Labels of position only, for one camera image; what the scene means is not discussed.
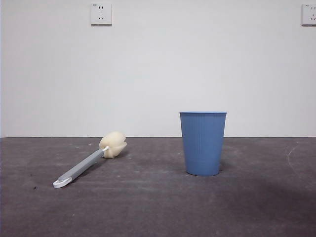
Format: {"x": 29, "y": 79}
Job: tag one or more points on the blue ribbed plastic cup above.
{"x": 203, "y": 143}

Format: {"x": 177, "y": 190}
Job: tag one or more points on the white wall socket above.
{"x": 101, "y": 14}
{"x": 309, "y": 14}

